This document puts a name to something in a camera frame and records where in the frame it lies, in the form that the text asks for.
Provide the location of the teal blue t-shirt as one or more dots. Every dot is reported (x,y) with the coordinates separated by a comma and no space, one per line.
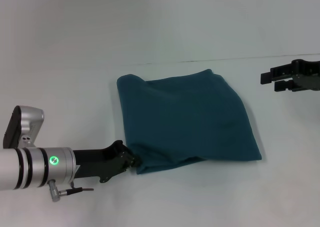
(190,119)

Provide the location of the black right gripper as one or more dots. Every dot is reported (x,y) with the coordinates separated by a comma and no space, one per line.
(308,75)

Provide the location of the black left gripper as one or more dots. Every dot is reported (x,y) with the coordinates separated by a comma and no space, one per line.
(100,163)

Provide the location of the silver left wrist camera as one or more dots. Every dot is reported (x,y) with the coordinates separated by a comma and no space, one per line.
(23,127)

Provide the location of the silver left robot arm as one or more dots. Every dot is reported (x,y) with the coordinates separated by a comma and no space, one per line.
(32,168)

